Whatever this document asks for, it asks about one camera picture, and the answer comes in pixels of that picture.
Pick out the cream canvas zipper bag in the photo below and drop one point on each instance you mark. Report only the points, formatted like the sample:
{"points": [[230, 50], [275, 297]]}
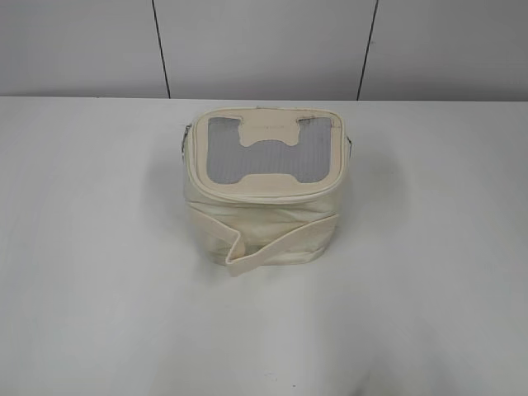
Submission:
{"points": [[264, 185]]}

